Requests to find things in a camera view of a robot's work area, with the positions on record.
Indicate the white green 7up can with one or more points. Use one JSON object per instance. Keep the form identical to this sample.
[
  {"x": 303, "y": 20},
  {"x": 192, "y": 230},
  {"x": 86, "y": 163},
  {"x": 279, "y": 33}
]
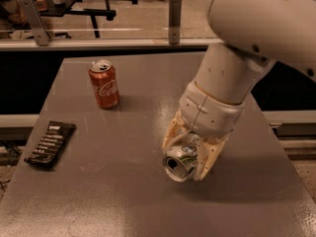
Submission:
[{"x": 181, "y": 159}]

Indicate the metal barrier rail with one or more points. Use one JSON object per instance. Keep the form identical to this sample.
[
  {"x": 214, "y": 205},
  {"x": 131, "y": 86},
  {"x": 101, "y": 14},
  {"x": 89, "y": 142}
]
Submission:
[{"x": 102, "y": 44}]

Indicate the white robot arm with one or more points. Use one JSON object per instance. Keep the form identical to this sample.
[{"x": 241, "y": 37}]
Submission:
[{"x": 253, "y": 36}]

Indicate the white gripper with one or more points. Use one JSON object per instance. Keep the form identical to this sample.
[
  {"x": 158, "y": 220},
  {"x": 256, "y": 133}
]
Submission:
[{"x": 207, "y": 113}]

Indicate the black snack bar wrapper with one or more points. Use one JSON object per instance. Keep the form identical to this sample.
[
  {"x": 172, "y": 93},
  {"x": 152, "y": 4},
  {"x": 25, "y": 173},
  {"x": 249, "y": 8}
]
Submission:
[{"x": 52, "y": 144}]

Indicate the red Coca-Cola can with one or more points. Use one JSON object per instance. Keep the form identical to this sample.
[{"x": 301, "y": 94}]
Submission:
[{"x": 104, "y": 83}]

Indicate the middle metal glass bracket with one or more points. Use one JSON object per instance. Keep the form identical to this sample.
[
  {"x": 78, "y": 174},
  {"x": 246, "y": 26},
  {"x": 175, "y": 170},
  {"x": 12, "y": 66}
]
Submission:
[{"x": 175, "y": 10}]

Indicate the black background table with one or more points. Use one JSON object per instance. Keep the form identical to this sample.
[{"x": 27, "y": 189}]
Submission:
[{"x": 90, "y": 8}]

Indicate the metal glass bracket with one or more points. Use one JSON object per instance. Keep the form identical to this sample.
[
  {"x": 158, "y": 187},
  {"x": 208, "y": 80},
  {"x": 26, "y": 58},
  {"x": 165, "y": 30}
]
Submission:
[
  {"x": 40, "y": 33},
  {"x": 175, "y": 10}
]

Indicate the left metal glass bracket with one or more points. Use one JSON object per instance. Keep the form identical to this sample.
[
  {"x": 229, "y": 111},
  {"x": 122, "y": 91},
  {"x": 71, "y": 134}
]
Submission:
[{"x": 40, "y": 33}]

